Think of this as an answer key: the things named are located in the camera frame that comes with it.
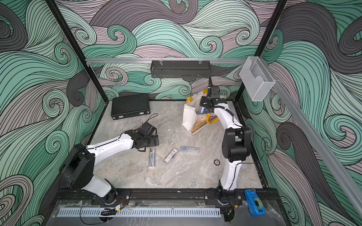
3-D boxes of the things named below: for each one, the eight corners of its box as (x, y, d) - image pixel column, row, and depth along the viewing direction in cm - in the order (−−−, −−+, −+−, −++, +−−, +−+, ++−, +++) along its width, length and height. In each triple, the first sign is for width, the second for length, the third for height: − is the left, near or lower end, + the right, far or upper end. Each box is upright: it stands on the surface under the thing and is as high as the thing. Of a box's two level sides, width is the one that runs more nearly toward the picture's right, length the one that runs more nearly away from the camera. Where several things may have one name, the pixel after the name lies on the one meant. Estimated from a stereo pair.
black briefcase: (113, 121, 108) (109, 115, 103) (115, 103, 121) (112, 97, 115) (150, 115, 112) (149, 110, 106) (149, 99, 124) (147, 93, 119)
